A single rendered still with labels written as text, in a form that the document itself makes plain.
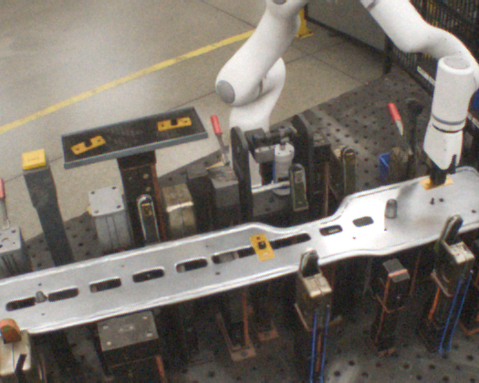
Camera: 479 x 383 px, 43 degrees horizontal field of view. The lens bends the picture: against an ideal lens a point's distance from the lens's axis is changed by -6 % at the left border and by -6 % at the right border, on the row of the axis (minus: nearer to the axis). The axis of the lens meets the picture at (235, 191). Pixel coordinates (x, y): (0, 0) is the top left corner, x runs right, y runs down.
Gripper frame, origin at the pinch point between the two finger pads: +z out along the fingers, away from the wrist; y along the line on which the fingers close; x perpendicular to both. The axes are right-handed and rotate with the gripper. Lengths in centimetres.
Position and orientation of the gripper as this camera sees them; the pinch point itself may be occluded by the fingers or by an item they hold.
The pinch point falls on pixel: (438, 174)
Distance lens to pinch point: 160.8
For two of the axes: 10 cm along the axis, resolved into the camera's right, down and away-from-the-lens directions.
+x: 9.6, -2.2, 2.0
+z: 0.5, 7.7, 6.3
